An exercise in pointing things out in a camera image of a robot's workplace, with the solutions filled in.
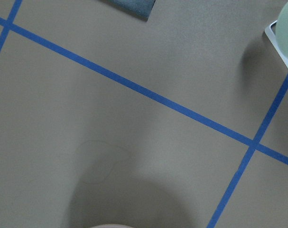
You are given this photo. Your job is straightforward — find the grey folded cloth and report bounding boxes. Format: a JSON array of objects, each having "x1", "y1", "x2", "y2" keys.
[{"x1": 101, "y1": 0, "x2": 156, "y2": 21}]

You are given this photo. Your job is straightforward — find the pink bowl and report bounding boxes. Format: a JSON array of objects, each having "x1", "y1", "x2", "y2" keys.
[{"x1": 90, "y1": 224, "x2": 130, "y2": 228}]

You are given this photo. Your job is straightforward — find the white cup rack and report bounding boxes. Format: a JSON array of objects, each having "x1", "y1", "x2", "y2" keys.
[{"x1": 264, "y1": 19, "x2": 288, "y2": 80}]

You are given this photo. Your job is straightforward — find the green pastel cup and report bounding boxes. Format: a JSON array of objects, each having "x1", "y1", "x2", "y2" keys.
[{"x1": 276, "y1": 2, "x2": 288, "y2": 59}]

